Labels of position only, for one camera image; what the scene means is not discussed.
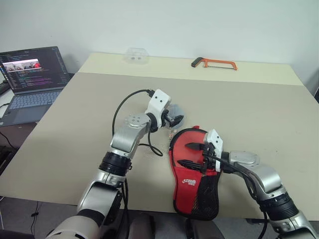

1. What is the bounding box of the orange hacksaw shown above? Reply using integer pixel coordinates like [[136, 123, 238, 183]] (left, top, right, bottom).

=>
[[191, 57, 239, 72]]

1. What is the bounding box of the black and red paddle case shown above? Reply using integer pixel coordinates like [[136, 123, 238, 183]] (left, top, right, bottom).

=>
[[167, 125, 222, 222]]

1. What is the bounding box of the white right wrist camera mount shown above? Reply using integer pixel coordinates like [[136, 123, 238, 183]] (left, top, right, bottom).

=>
[[203, 128, 224, 173]]

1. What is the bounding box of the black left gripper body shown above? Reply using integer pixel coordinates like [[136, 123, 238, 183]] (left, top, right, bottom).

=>
[[161, 109, 176, 128]]

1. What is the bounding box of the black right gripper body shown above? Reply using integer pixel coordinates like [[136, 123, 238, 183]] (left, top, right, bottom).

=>
[[201, 141, 220, 174]]

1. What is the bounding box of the grey laptop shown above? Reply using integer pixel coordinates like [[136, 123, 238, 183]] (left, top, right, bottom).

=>
[[0, 46, 72, 128]]

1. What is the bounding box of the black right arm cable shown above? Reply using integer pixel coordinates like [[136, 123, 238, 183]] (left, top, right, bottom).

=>
[[218, 156, 269, 239]]

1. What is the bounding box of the red ping pong paddle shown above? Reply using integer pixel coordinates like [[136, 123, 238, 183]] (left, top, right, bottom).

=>
[[173, 129, 208, 170]]

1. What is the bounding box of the brown side desk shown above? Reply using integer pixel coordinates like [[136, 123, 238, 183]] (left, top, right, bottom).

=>
[[0, 120, 38, 152]]

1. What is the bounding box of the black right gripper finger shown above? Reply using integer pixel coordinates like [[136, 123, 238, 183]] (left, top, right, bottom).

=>
[[185, 142, 207, 151], [177, 159, 205, 173]]

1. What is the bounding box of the clear plastic box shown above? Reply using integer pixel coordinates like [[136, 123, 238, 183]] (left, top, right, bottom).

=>
[[123, 46, 150, 65]]

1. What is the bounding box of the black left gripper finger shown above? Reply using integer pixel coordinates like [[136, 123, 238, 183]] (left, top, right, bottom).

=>
[[171, 115, 184, 129], [169, 104, 186, 118]]

